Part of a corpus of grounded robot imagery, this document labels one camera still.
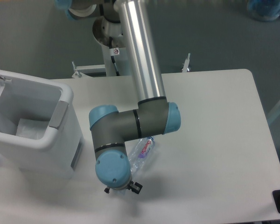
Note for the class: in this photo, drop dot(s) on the clear plastic water bottle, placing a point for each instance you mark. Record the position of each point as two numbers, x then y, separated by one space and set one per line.
142 151

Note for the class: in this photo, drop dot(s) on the white plastic packaging bag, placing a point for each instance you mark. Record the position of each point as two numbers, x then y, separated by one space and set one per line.
31 129

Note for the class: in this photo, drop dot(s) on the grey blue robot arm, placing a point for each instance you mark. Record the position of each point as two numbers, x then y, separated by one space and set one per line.
122 29

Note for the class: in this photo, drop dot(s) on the white trash can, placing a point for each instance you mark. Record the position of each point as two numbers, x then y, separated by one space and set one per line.
28 97

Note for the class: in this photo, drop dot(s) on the blue plastic bag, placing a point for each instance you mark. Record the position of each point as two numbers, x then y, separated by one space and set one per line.
264 10

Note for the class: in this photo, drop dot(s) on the white metal base frame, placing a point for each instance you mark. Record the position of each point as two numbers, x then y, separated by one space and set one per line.
100 70

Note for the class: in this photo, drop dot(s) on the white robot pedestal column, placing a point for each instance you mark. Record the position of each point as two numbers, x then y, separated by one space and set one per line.
111 39

